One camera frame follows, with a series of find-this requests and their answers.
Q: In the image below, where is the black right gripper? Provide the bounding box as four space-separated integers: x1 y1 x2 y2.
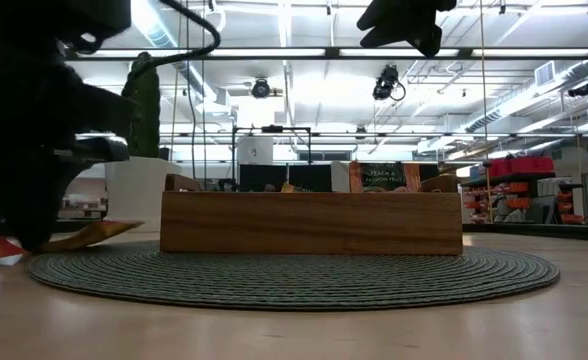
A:
357 0 458 49

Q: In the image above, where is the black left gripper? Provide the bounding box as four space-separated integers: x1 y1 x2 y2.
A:
0 52 140 253

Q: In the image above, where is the red tea packet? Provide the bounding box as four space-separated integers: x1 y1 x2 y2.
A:
348 160 422 194

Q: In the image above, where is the thin vertical rod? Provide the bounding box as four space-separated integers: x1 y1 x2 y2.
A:
478 0 486 162

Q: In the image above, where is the green cactus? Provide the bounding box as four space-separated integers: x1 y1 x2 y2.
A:
121 51 162 159

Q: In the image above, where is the round black ceiling spotlight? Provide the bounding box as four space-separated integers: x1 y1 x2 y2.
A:
251 77 272 100

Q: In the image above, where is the black monitor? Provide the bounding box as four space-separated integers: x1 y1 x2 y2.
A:
238 164 288 194
288 164 333 194

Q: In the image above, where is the white box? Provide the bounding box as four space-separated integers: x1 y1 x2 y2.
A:
236 135 275 166

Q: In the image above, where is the red storage bin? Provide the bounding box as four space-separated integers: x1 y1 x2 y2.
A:
488 156 556 177

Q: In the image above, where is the yellow pole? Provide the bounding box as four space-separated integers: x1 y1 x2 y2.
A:
481 159 495 224

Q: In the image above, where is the storage shelf with boxes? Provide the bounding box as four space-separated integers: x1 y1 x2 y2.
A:
461 172 583 226

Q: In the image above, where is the wooden compartment tray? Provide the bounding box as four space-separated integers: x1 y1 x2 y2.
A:
159 173 464 256

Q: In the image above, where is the round grey woven placemat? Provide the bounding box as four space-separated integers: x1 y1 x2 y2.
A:
26 242 561 312

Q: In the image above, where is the black ceiling spotlight with cable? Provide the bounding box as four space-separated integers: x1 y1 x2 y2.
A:
372 63 408 102

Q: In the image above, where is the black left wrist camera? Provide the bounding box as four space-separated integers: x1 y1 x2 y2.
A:
53 135 131 164

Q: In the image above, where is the thin black ceiling rail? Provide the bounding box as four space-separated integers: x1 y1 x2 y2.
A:
76 130 588 140

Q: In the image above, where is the black background rig frame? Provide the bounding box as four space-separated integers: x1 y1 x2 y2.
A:
231 124 314 194

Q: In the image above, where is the hanging black cable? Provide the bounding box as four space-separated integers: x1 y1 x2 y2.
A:
186 54 198 181

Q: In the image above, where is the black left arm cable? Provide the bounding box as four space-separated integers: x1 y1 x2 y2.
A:
121 0 223 96

